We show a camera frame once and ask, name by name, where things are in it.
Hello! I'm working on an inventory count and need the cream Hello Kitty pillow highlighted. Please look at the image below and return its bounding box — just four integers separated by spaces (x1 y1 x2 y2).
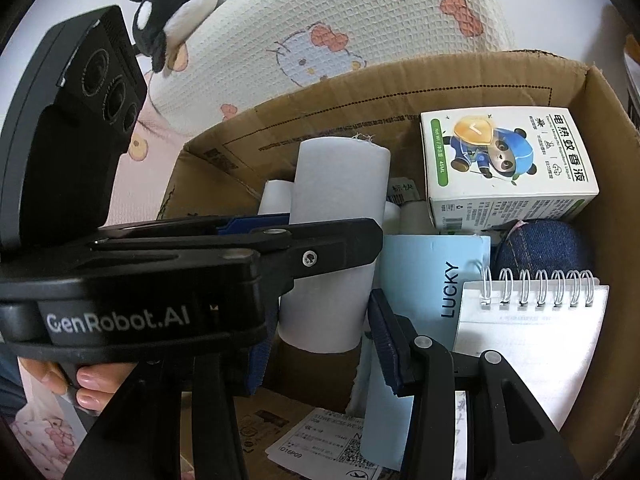
148 0 514 138

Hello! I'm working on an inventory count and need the orca plush toy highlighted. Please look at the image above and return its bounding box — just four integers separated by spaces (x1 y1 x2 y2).
129 0 219 73

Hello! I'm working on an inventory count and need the white paper tube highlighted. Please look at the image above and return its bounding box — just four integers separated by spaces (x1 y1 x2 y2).
258 180 294 214
279 136 390 353

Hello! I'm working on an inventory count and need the pink Hello Kitty bedsheet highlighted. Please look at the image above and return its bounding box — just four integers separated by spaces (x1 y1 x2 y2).
10 99 186 479

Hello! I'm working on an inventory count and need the green white mosquito liquid box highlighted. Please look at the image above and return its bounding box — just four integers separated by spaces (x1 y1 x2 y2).
420 106 599 232

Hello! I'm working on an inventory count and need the left hand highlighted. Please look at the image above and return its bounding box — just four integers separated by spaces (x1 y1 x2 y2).
18 358 136 412

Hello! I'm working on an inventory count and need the white spiral notepad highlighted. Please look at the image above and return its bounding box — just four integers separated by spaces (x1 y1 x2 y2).
454 269 610 428

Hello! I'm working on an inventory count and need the cardboard box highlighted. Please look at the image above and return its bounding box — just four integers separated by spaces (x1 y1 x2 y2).
158 51 639 477

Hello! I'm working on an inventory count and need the white shipping label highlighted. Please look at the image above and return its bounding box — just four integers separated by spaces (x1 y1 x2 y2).
266 408 394 480

